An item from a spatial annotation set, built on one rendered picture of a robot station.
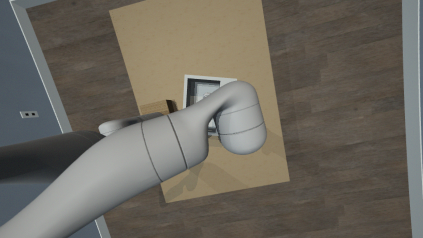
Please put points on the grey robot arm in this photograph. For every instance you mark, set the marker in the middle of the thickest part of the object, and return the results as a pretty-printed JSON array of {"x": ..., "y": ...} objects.
[{"x": 91, "y": 173}]

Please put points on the grey square sink basin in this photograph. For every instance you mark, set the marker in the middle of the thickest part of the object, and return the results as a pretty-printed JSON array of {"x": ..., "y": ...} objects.
[{"x": 194, "y": 88}]

